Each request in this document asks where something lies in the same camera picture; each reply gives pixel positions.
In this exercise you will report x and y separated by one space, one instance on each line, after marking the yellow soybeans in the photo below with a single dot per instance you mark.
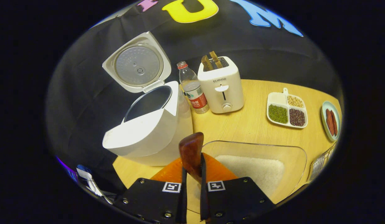
295 101

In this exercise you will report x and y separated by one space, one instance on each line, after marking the white divided dish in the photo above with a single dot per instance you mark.
277 98

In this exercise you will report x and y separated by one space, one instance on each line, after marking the black backdrop cloth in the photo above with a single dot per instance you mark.
86 93

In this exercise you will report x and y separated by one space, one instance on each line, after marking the wooden spoon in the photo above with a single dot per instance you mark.
191 149

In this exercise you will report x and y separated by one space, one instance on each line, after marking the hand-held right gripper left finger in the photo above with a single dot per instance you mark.
183 199

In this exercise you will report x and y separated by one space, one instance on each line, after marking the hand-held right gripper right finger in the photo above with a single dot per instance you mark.
203 202

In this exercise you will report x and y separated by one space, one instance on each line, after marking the red sausage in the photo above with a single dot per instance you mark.
329 122
335 123

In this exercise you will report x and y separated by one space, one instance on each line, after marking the green mung beans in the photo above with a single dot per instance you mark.
278 114

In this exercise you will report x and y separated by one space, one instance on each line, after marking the white toaster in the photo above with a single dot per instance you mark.
222 93

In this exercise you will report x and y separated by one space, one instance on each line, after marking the clear plastic container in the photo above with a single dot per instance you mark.
292 155

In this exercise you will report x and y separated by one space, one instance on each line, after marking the white rice cooker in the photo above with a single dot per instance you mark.
142 137

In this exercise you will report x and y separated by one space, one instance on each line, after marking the dark red beans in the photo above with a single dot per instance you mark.
297 117

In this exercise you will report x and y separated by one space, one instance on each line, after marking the brown toast slice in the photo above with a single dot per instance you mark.
207 63
216 59

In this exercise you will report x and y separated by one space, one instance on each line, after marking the white rice heap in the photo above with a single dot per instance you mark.
257 171

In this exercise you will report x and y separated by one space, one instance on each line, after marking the clear plastic water bottle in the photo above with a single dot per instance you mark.
194 90

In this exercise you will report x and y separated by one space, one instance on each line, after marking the green plate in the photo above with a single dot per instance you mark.
324 121

